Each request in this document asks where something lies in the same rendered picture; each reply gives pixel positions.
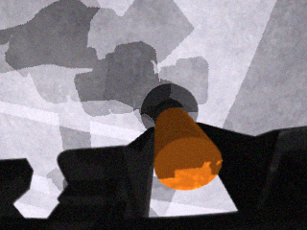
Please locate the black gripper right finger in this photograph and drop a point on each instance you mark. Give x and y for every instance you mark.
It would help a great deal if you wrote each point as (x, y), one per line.
(249, 163)

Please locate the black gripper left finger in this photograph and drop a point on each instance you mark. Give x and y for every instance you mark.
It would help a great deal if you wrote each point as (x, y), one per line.
(133, 163)

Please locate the orange knob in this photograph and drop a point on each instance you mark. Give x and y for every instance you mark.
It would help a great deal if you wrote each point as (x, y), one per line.
(184, 157)

